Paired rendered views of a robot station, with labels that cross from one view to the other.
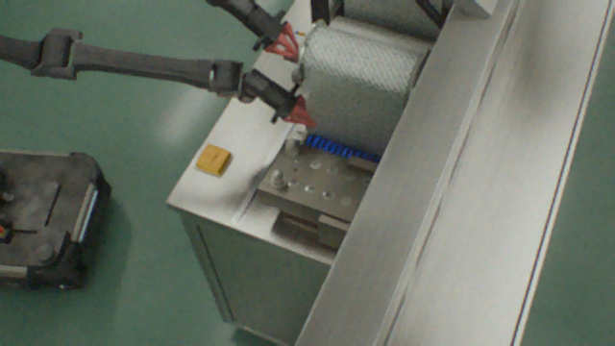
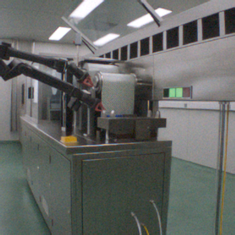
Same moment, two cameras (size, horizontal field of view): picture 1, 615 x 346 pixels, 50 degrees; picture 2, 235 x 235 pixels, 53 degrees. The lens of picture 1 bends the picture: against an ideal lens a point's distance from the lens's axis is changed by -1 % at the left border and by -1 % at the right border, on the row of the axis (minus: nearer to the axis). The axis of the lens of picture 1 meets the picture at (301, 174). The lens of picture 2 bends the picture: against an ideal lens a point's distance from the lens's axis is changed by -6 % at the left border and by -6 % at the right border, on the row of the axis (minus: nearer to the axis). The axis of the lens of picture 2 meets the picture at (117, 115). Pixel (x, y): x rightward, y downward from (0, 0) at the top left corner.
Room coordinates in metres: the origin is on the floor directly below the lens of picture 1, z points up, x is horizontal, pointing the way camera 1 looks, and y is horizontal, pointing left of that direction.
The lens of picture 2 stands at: (0.07, 1.22, 1.12)
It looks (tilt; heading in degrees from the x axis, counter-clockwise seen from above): 3 degrees down; 304
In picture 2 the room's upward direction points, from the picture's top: 1 degrees clockwise
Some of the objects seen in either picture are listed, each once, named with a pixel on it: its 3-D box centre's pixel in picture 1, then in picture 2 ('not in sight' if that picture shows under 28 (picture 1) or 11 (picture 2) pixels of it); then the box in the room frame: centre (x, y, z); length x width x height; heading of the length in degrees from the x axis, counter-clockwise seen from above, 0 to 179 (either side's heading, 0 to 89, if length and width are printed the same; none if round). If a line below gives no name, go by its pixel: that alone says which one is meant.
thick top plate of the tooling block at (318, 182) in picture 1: (348, 195); (132, 122); (0.83, -0.11, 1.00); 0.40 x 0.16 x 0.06; 61
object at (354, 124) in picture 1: (352, 125); (118, 104); (0.96, -0.13, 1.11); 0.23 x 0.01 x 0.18; 61
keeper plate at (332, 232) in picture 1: (339, 236); (142, 129); (0.75, -0.07, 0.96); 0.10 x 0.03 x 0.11; 61
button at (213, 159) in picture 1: (213, 159); (68, 139); (1.04, 0.23, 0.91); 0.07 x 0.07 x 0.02; 61
